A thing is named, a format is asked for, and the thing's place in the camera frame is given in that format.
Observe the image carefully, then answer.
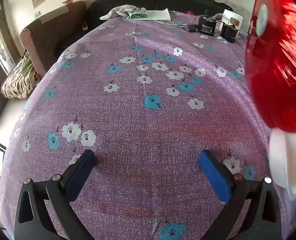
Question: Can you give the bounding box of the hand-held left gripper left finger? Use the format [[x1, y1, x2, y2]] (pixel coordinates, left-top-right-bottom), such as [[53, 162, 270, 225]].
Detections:
[[14, 149, 98, 240]]

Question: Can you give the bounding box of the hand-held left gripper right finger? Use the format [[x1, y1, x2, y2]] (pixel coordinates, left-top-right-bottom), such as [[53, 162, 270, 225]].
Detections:
[[198, 150, 289, 240]]

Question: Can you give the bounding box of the white bowl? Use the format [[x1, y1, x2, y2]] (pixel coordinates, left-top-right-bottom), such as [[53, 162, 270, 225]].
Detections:
[[268, 127, 296, 202]]

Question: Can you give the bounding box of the large red glass plate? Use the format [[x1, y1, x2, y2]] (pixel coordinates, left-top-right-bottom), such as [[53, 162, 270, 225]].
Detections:
[[244, 0, 296, 133]]

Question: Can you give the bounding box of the purple floral tablecloth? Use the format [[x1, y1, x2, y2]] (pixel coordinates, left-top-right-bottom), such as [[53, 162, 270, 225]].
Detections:
[[0, 10, 296, 240]]

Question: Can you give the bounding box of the striped blanket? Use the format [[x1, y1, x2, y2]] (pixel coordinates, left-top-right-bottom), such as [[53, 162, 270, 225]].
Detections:
[[1, 52, 38, 99]]

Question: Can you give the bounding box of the brown sofa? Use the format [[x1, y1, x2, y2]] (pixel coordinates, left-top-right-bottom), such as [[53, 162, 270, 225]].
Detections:
[[20, 0, 87, 79]]

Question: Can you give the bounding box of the black battery box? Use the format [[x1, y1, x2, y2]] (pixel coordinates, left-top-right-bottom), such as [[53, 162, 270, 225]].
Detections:
[[220, 22, 240, 43]]

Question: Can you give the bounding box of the white plastic bucket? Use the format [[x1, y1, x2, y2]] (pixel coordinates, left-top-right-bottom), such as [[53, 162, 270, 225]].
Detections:
[[220, 9, 244, 30]]

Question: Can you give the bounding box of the grey white towel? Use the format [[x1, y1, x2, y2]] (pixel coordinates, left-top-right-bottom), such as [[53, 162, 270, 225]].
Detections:
[[99, 4, 147, 20]]

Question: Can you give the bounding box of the black sofa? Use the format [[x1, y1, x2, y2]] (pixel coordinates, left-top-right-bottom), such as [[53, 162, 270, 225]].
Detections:
[[88, 0, 234, 30]]

